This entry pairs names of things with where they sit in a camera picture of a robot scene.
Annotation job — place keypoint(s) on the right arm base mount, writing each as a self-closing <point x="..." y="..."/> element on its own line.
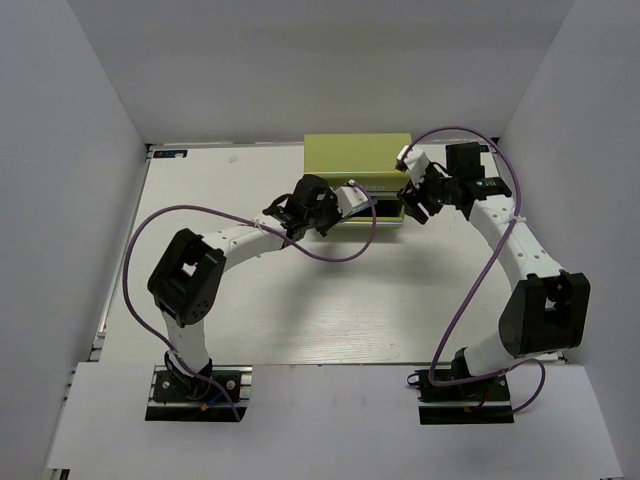
<point x="484" y="402"/>

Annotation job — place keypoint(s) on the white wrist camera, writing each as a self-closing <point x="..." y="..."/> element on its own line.
<point x="414" y="162"/>
<point x="349" y="197"/>

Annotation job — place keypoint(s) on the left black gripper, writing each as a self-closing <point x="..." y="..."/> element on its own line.
<point x="330" y="198"/>

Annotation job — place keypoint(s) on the silver light blue pen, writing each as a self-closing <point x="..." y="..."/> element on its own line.
<point x="364" y="206"/>

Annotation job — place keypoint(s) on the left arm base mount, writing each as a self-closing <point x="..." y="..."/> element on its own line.
<point x="171" y="400"/>

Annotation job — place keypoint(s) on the left blue corner sticker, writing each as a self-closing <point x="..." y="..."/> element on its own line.
<point x="170" y="154"/>

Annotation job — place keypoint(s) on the green metal drawer box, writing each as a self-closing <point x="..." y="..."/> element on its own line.
<point x="369" y="159"/>

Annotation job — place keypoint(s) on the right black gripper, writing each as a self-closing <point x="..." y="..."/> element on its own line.
<point x="433" y="172"/>

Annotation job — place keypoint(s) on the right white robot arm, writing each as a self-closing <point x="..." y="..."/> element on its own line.
<point x="547" y="309"/>

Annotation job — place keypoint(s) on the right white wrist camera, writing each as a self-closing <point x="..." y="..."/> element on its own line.
<point x="414" y="162"/>

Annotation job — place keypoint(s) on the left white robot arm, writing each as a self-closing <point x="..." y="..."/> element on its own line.
<point x="185" y="282"/>

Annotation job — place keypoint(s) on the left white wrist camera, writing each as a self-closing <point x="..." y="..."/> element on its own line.
<point x="349" y="197"/>

